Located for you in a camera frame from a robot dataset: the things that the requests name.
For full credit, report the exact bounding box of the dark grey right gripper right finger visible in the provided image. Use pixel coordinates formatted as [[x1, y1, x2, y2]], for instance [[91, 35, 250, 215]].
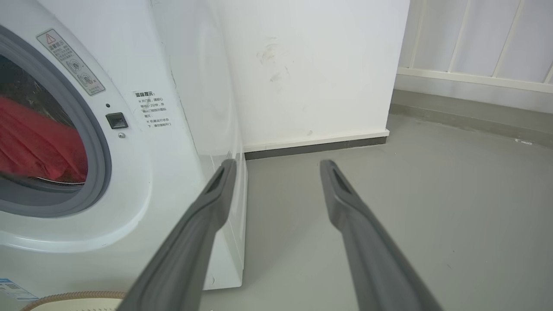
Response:
[[320, 159, 443, 311]]

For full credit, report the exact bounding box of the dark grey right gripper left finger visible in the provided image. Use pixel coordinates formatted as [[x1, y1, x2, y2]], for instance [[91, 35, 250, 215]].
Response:
[[117, 159, 237, 311]]

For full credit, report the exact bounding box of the white front-loading washing machine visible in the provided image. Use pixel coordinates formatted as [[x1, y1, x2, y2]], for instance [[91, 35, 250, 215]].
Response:
[[0, 0, 248, 311]]

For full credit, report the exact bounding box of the woven laundry basket rim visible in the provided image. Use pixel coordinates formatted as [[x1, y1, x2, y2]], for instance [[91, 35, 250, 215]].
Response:
[[20, 291, 128, 311]]

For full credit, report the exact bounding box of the grey rubber door gasket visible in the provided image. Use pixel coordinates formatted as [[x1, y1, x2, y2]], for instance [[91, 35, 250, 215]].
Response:
[[0, 25, 112, 218]]

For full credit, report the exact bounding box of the black door latch socket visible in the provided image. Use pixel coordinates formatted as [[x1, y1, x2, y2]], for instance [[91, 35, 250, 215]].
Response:
[[106, 112, 129, 130]]

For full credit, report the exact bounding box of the blue energy label sticker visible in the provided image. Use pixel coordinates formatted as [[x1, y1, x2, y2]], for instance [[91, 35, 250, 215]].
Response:
[[0, 278, 39, 301]]

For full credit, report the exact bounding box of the red garment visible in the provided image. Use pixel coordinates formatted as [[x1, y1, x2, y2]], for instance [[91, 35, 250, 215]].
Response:
[[0, 95, 88, 184]]

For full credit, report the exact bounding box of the warning sticker with triangle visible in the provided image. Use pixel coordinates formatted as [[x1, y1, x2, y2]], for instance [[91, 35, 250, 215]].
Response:
[[36, 29, 105, 96]]

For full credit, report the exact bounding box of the white railing fence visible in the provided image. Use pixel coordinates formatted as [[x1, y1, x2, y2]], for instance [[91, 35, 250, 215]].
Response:
[[397, 0, 553, 94]]

